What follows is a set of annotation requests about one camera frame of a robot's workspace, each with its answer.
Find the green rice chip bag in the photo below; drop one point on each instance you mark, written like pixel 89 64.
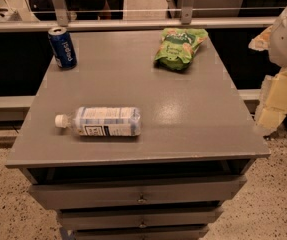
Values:
pixel 178 47

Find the clear plastic water bottle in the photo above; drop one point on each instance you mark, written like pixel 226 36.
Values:
pixel 102 121

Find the grey drawer cabinet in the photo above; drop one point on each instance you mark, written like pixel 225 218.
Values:
pixel 121 149

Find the top grey drawer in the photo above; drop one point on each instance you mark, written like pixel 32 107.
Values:
pixel 131 193

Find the grey drawer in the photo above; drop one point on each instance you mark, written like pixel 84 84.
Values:
pixel 139 218
pixel 131 193
pixel 186 232

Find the blue pepsi can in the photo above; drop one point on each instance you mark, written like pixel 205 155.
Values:
pixel 62 47

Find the middle grey drawer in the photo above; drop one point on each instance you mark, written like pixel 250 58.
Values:
pixel 139 218

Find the bottom grey drawer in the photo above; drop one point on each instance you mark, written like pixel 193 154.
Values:
pixel 186 232

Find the metal window railing frame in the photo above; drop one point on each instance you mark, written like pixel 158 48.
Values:
pixel 17 16

